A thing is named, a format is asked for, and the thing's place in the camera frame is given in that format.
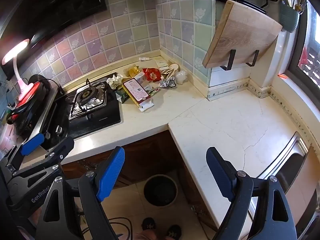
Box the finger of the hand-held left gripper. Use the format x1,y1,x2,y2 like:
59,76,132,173
9,137,75,181
0,133,46,172

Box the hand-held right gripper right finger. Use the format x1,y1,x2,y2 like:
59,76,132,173
206,147,298,240

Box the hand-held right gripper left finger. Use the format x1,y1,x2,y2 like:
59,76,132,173
35,146,125,240

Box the round trash bin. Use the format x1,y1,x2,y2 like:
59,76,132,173
143,174,178,207

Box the white packet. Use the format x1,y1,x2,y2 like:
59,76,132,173
139,100,154,112

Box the green packet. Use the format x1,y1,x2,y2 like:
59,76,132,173
115,90,130,103

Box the white paper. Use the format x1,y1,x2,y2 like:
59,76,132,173
106,74,124,90

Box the trash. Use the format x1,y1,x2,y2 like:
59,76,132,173
122,78,153,106

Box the pale pink carton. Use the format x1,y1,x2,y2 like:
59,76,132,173
134,72,148,85

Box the golden wrapper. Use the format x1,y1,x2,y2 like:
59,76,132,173
125,65,140,77

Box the white plastic bag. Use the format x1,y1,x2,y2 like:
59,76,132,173
175,70,188,84

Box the foil ball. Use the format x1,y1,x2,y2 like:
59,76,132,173
158,77,177,88

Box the red packet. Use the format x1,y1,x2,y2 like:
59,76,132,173
142,67,162,81

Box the small white box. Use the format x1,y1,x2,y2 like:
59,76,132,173
155,59,170,70

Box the wooden cabinet drawers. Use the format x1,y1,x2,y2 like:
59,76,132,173
61,152,118,180

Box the wooden cabinet door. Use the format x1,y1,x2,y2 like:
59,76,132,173
172,140,220,230
110,130,180,184

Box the stainless steel cover plate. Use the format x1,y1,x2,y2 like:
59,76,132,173
15,87,68,143

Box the red and black appliance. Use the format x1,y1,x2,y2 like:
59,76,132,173
5,74,63,138

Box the gas burner with grate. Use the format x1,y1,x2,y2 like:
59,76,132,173
72,79,103,110

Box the black glass gas stove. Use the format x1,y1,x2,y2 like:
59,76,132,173
42,72,122,150

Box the foil burner liner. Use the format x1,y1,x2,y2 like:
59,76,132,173
69,81,108,120

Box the person's left shoe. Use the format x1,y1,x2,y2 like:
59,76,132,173
141,217,157,232

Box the person's shoe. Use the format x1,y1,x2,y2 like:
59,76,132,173
141,217,157,232
166,225,182,238

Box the person's pink pants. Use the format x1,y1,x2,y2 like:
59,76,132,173
136,231,165,240

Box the stainless steel sink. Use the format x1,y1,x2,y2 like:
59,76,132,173
250,131,320,230

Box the person's right shoe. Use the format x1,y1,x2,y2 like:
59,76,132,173
166,225,182,238

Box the pink desk lamp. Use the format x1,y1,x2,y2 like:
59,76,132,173
1,39,35,102

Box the wooden cutting board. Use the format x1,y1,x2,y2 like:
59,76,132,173
202,0,283,68

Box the black range hood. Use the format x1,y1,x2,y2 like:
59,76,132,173
0,0,108,45

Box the window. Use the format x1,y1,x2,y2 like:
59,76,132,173
285,0,320,90

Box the green utensil holder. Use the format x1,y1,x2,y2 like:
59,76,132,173
279,4,300,33

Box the thin black cable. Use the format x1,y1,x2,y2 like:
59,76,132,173
80,212,133,240

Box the black appliance cable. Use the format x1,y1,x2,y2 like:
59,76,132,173
32,77,66,95

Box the black wall rack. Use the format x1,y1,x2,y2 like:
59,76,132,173
201,0,287,71

